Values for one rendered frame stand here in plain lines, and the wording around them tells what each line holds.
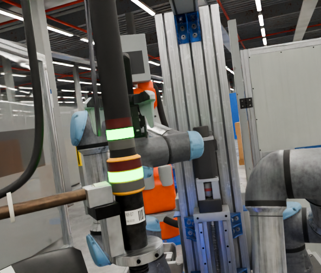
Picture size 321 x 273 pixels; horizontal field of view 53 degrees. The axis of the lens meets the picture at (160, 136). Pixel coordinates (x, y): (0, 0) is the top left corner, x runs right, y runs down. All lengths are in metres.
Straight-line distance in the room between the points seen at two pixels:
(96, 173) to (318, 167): 0.68
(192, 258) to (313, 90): 1.38
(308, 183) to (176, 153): 0.30
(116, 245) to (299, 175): 0.48
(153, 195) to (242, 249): 3.04
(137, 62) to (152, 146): 3.63
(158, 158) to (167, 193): 3.60
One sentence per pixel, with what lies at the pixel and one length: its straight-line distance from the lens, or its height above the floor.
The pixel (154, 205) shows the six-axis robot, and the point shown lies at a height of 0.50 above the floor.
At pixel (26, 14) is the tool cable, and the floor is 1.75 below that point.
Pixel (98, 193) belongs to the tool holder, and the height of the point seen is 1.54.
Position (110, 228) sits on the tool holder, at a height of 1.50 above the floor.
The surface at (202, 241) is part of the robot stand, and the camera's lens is 1.28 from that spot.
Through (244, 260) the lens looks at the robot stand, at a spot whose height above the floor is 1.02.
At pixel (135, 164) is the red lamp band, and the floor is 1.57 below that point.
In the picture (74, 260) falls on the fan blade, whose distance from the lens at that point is 0.58.
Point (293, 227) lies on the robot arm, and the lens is 1.18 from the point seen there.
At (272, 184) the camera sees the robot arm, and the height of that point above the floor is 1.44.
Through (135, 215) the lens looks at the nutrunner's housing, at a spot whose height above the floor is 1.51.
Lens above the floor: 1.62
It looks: 3 degrees down
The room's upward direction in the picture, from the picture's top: 8 degrees counter-clockwise
